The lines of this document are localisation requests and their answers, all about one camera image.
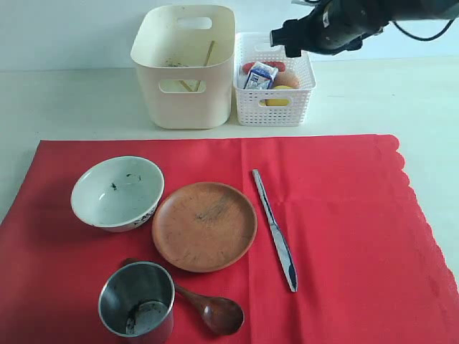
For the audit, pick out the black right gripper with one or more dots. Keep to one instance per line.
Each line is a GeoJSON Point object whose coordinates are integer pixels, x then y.
{"type": "Point", "coordinates": [332, 27]}

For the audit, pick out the red sausage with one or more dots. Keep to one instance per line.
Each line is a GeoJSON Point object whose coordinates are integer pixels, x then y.
{"type": "Point", "coordinates": [279, 65]}

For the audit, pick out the brown egg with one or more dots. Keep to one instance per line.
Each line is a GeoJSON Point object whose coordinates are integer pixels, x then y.
{"type": "Point", "coordinates": [287, 79]}

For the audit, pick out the blue white milk carton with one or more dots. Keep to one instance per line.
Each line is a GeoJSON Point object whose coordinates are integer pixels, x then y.
{"type": "Point", "coordinates": [261, 76]}

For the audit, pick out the yellow lemon piece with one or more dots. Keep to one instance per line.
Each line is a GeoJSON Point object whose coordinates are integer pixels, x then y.
{"type": "Point", "coordinates": [276, 102]}

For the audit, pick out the brown wooden plate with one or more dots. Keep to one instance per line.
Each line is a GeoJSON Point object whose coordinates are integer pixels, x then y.
{"type": "Point", "coordinates": [204, 227]}

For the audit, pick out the silver table knife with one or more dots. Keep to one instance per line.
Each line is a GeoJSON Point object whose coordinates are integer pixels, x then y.
{"type": "Point", "coordinates": [281, 245]}

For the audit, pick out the white ceramic bowl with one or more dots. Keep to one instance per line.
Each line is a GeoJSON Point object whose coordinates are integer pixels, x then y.
{"type": "Point", "coordinates": [118, 194]}

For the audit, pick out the dark wooden spoon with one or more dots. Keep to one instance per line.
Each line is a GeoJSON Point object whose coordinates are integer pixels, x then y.
{"type": "Point", "coordinates": [215, 311]}

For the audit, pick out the stainless steel cup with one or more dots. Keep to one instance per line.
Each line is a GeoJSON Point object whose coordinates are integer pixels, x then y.
{"type": "Point", "coordinates": [113, 305]}

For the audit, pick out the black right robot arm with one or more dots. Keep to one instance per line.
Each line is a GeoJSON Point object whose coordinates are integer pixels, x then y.
{"type": "Point", "coordinates": [413, 10]}

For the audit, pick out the white perforated plastic basket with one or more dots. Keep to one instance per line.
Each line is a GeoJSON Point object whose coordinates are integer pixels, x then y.
{"type": "Point", "coordinates": [255, 47]}

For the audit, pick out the cream plastic bin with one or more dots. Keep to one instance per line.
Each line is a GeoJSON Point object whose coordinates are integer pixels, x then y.
{"type": "Point", "coordinates": [171, 45]}

